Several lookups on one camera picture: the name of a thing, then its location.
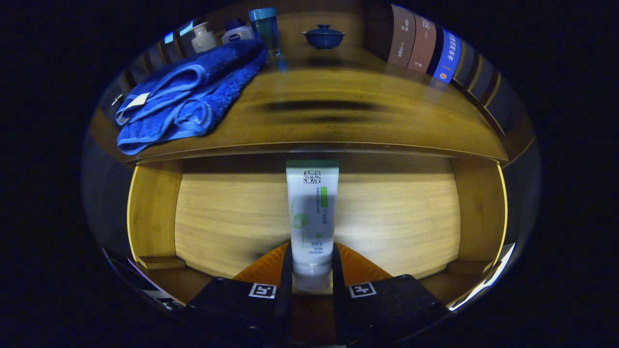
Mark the white cleanser tube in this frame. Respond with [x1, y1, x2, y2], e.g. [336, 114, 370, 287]
[285, 160, 340, 292]

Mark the white pump bottle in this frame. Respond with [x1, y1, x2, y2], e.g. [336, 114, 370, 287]
[190, 22, 217, 54]

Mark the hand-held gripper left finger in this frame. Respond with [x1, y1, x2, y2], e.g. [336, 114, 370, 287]
[181, 243, 293, 348]

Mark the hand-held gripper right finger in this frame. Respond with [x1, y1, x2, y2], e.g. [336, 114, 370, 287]
[331, 243, 450, 346]

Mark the wooden cabinet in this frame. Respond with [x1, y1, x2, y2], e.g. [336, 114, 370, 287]
[87, 0, 537, 167]

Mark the reddish brown book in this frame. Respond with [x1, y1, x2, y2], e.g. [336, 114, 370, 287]
[407, 14, 437, 74]

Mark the teal water bottle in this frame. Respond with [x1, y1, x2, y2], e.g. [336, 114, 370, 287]
[249, 7, 282, 58]

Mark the blue book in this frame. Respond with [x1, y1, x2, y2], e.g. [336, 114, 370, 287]
[432, 28, 462, 84]

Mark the white lotion bottle blue cap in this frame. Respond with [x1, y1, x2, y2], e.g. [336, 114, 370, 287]
[221, 18, 255, 45]

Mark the dark brown book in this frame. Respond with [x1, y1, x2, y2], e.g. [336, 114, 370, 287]
[387, 4, 416, 68]

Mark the blue lidded teacup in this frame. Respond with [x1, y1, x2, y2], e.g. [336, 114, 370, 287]
[302, 24, 346, 50]

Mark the wooden countertop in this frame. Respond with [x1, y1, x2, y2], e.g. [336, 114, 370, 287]
[89, 46, 509, 165]

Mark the blue folded towel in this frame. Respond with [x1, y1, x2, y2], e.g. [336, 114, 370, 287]
[115, 39, 268, 156]

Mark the wooden drawer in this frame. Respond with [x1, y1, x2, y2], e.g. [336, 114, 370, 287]
[127, 152, 508, 310]

